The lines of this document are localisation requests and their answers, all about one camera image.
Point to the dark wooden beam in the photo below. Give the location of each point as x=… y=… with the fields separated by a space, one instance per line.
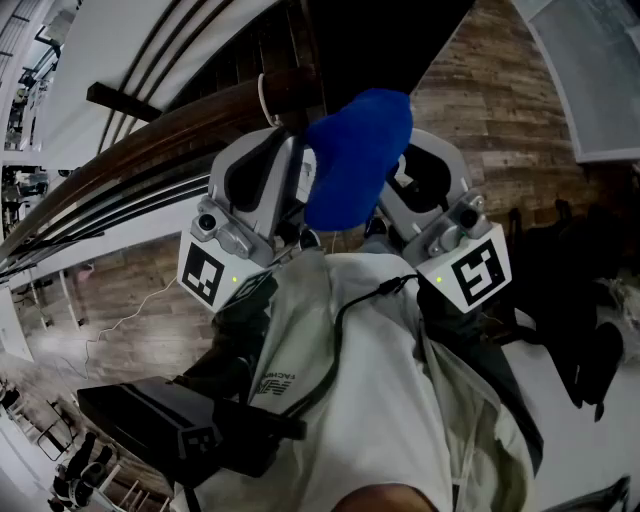
x=122 y=102

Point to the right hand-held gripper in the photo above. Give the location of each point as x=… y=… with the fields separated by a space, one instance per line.
x=475 y=280

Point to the black chest-mounted box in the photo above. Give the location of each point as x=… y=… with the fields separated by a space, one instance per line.
x=165 y=420

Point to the person's left forearm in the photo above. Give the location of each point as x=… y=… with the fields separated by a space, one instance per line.
x=240 y=320

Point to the white mesh board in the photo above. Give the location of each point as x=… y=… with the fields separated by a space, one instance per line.
x=600 y=65

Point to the black backpack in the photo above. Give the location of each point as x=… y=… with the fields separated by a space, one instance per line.
x=575 y=280

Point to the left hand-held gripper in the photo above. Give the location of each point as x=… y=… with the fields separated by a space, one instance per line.
x=240 y=235

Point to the dark wooden handrail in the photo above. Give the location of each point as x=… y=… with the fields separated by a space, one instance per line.
x=150 y=142

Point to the person's right forearm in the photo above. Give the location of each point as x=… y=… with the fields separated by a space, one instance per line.
x=455 y=325

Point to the person's torso in white shirt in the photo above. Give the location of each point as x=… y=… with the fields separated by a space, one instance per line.
x=370 y=360

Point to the blue cloth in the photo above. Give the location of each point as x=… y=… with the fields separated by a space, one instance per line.
x=355 y=160

